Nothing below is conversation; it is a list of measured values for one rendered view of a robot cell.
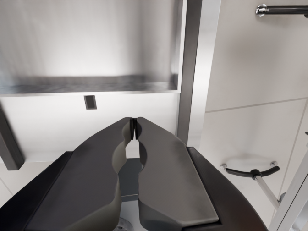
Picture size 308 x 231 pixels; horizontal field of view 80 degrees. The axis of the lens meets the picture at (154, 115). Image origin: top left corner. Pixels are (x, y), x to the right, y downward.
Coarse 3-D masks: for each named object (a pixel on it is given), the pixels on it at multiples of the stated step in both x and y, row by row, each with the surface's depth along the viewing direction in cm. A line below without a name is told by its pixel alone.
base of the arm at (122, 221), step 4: (120, 220) 56; (124, 220) 56; (120, 224) 55; (124, 224) 56; (128, 224) 57; (116, 228) 54; (120, 228) 55; (124, 228) 55; (128, 228) 56; (132, 228) 59
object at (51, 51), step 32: (0, 0) 21; (32, 0) 21; (64, 0) 22; (96, 0) 22; (128, 0) 22; (160, 0) 22; (0, 32) 23; (32, 32) 23; (64, 32) 23; (96, 32) 23; (128, 32) 24; (160, 32) 24; (0, 64) 25; (32, 64) 25; (64, 64) 25; (96, 64) 25; (128, 64) 26; (160, 64) 26; (0, 96) 23; (32, 96) 24
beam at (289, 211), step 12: (300, 168) 100; (300, 180) 101; (288, 192) 109; (300, 192) 101; (288, 204) 110; (300, 204) 101; (276, 216) 120; (288, 216) 110; (300, 216) 104; (276, 228) 120; (288, 228) 110; (300, 228) 109
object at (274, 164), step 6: (276, 162) 157; (222, 168) 157; (228, 168) 152; (270, 168) 153; (276, 168) 152; (234, 174) 149; (240, 174) 148; (246, 174) 147; (252, 174) 147; (258, 174) 145; (264, 174) 147; (270, 174) 149
